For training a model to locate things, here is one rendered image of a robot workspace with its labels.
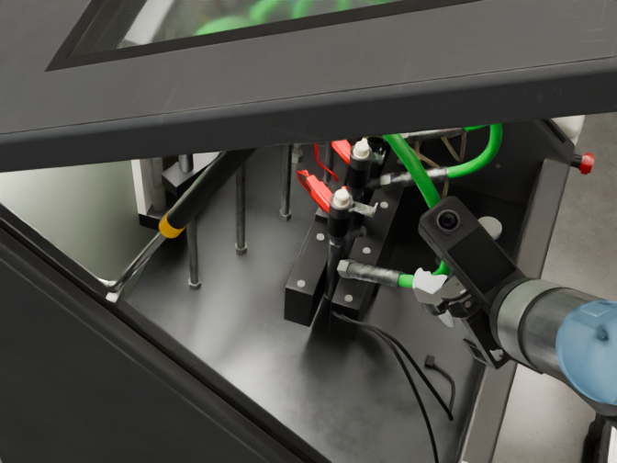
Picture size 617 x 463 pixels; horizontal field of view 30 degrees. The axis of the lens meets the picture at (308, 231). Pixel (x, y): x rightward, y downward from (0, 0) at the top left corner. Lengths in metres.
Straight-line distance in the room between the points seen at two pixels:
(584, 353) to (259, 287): 0.83
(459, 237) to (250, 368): 0.59
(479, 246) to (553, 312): 0.14
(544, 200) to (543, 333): 0.71
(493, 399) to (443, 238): 0.43
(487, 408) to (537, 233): 0.28
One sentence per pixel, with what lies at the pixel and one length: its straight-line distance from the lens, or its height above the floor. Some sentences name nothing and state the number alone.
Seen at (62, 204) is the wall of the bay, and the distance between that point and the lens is 1.31.
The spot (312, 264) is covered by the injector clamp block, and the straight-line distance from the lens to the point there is 1.50.
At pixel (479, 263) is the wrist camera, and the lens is 1.06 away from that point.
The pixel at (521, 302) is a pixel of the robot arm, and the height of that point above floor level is 1.40.
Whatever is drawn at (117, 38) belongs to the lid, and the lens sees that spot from 0.91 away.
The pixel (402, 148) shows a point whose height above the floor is 1.39.
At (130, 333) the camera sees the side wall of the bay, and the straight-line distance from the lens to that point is 1.09.
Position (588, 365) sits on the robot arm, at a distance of 0.90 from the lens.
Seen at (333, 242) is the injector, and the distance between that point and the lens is 1.43.
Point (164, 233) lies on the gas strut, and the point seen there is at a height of 1.46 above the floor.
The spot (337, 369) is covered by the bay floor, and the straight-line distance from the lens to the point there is 1.59.
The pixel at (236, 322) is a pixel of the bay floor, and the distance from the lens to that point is 1.62.
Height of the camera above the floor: 2.22
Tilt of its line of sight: 54 degrees down
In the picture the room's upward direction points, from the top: 4 degrees clockwise
